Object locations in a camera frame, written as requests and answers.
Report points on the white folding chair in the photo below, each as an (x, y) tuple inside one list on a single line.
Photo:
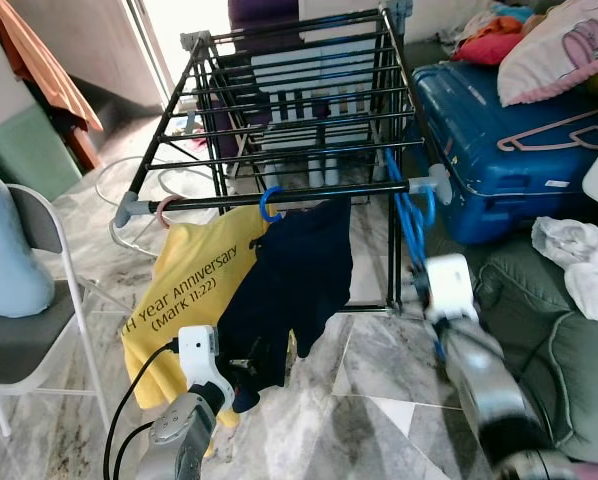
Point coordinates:
[(19, 340)]

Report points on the red clothes pile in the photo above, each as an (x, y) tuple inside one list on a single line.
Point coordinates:
[(489, 45)]

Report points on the white crumpled cloth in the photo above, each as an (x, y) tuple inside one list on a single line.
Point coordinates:
[(579, 260)]

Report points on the pink plastic hanger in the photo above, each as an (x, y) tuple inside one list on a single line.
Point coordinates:
[(159, 212), (569, 123)]

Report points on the dark purple bag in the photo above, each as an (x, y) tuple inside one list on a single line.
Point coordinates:
[(264, 10)]

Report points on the blue hard suitcase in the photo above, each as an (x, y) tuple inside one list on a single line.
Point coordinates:
[(499, 180)]

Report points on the blue chair cushion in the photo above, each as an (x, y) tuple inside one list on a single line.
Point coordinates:
[(9, 250)]

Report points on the navy blue shirt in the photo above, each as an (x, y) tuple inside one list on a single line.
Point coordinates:
[(299, 270)]

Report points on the white pink printed pillow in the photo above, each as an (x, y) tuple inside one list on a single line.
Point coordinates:
[(559, 50)]

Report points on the blue plastic hanger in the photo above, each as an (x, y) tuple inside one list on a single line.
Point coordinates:
[(262, 205), (409, 230)]

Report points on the green storage bin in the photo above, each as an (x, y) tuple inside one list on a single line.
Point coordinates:
[(24, 155)]

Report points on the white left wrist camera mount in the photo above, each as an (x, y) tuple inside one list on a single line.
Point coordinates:
[(201, 355)]

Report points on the yellow printed T-shirt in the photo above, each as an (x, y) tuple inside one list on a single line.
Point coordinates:
[(179, 290)]

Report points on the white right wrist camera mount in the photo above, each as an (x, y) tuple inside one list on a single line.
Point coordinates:
[(451, 285)]

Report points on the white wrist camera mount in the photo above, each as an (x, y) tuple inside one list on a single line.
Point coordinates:
[(451, 285), (201, 355)]

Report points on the black drying rack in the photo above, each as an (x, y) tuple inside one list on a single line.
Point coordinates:
[(359, 189)]

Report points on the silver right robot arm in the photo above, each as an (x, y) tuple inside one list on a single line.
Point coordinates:
[(489, 390)]

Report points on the dark green sofa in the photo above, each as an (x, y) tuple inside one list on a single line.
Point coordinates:
[(569, 380)]

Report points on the orange hanging towel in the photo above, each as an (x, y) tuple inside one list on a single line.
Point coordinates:
[(39, 60)]

